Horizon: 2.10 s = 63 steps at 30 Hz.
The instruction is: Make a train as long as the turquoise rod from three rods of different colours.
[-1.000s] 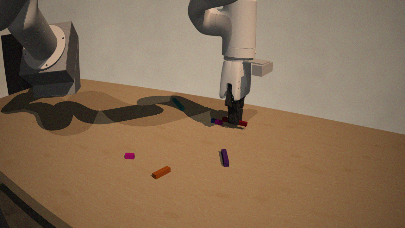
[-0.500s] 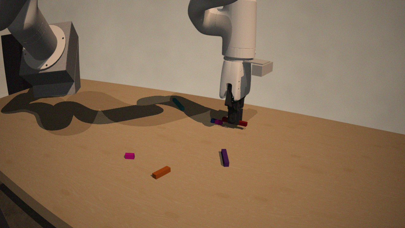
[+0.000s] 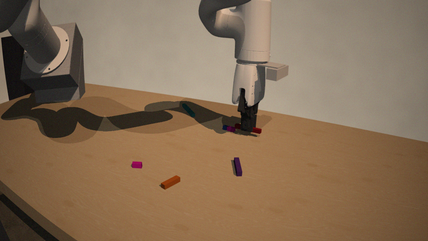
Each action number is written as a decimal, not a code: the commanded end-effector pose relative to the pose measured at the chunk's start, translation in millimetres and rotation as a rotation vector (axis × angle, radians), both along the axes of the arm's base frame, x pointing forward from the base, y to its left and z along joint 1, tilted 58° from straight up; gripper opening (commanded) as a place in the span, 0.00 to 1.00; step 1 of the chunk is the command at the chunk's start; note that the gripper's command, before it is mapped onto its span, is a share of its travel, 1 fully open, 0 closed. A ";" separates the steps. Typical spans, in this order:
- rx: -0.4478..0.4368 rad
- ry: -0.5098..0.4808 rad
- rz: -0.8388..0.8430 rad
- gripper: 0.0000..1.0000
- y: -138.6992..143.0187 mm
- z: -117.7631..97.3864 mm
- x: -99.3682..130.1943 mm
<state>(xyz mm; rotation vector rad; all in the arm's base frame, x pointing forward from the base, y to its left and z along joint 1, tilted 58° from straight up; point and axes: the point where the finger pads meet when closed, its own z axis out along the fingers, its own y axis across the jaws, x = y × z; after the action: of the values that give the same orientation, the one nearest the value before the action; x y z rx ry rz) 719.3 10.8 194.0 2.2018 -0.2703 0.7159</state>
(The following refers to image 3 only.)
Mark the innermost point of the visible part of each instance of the orange rod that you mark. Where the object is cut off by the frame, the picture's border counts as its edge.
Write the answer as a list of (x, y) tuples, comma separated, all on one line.
[(170, 182)]

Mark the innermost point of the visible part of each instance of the turquoise rod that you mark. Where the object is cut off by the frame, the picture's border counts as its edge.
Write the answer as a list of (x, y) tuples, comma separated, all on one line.
[(189, 111)]

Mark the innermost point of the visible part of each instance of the purple rod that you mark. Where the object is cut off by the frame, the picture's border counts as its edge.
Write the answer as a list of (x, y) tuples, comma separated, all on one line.
[(237, 166)]

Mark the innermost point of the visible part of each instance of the dark red rod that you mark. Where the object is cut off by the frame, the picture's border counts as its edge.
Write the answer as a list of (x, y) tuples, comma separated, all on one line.
[(255, 130)]

